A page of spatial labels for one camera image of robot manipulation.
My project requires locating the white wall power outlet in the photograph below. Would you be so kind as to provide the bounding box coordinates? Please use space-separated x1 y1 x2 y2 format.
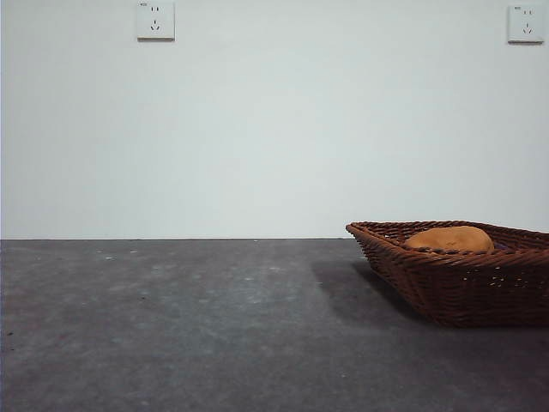
136 0 176 43
507 4 546 45

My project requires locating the brown woven wicker basket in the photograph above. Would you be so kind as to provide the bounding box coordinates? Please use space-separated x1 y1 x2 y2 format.
345 220 549 330

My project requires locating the brown potato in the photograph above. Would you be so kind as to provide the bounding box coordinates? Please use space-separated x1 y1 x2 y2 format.
403 226 496 255

